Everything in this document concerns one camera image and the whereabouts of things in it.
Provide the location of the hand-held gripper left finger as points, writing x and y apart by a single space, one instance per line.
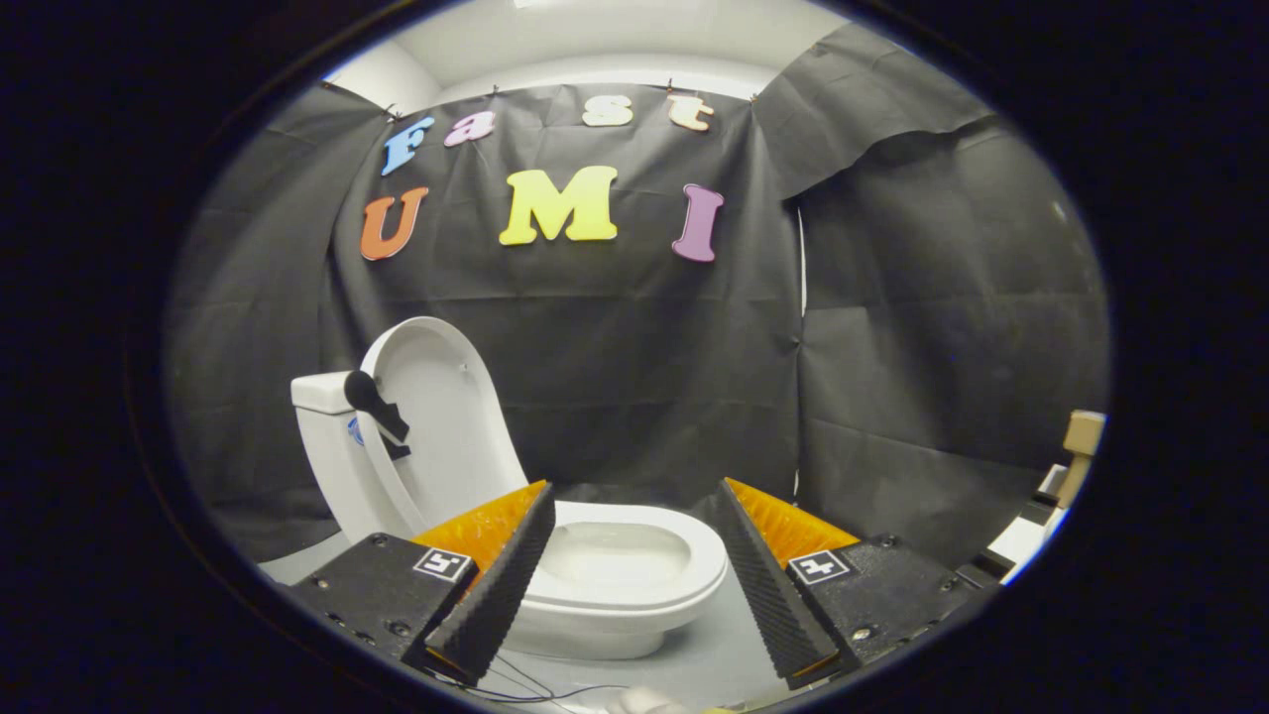
496 595

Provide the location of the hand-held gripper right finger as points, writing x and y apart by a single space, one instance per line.
768 595

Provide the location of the white toilet lid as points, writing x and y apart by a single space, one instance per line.
446 426

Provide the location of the black lid pull tab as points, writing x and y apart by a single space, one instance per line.
372 402

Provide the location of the white toilet seat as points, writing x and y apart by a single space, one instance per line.
709 565

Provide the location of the white toilet bowl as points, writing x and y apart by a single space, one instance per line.
595 640

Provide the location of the black backdrop cloth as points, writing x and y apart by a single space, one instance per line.
634 377

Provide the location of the cardboard box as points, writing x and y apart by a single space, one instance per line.
1081 441

